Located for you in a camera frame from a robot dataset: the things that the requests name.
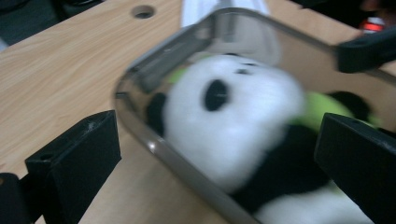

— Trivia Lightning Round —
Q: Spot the clear plastic storage box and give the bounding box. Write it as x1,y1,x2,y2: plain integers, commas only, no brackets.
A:
112,7,396,224

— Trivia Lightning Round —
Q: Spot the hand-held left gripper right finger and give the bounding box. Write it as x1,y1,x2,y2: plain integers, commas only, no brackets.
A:
313,112,396,224

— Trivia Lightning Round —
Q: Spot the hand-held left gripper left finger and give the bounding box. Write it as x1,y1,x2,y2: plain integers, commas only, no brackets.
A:
24,109,122,224

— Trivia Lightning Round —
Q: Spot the panda plush toy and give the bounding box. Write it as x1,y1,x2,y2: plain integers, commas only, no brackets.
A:
145,52,396,224

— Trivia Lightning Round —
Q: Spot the colourful puzzle cube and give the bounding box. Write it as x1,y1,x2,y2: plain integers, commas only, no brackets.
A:
360,16,389,35

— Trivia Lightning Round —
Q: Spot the grey round cable grommet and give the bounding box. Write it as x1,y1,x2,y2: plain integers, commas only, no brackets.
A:
130,4,156,20

